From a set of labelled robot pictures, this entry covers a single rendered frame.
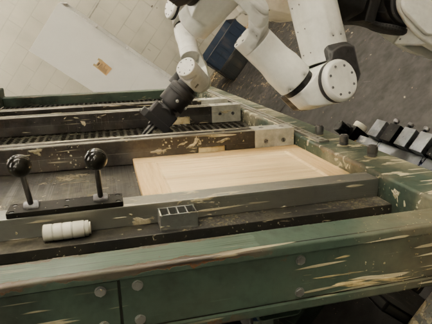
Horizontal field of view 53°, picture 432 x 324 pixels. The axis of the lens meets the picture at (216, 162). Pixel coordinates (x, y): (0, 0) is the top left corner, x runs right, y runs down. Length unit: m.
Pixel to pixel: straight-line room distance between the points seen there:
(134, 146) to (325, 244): 0.71
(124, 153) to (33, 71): 5.22
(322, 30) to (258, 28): 0.14
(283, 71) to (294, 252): 0.33
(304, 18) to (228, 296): 0.52
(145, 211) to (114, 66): 4.08
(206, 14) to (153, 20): 5.46
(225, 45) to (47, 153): 4.25
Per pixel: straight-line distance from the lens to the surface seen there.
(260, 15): 0.76
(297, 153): 1.24
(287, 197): 0.89
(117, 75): 4.87
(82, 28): 4.84
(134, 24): 6.22
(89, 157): 0.75
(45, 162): 1.24
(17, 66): 6.42
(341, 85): 0.83
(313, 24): 0.86
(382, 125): 1.33
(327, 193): 0.93
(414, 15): 1.24
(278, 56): 0.80
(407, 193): 0.91
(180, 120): 1.78
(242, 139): 1.28
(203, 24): 0.78
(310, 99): 0.82
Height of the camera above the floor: 1.51
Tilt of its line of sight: 20 degrees down
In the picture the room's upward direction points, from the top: 57 degrees counter-clockwise
